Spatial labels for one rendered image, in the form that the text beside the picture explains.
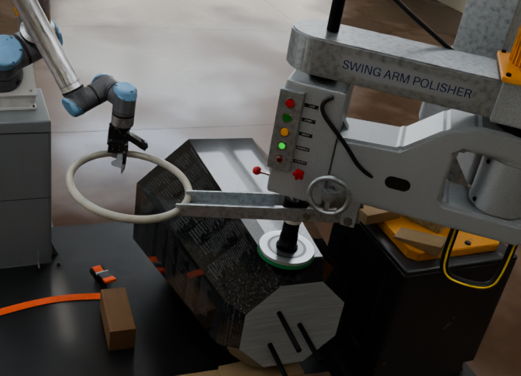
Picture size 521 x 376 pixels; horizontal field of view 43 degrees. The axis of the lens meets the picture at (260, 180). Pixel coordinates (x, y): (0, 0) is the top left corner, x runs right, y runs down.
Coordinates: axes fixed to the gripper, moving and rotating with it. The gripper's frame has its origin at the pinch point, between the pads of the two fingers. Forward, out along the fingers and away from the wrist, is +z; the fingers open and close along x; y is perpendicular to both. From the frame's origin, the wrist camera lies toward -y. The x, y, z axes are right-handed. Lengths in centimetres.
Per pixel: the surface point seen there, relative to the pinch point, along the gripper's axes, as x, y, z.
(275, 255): 60, -52, -1
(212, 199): 34.4, -31.7, -7.6
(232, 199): 38, -39, -10
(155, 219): 46.0, -8.6, -5.7
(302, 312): 67, -66, 21
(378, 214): 29, -108, 0
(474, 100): 86, -91, -79
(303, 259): 63, -62, -1
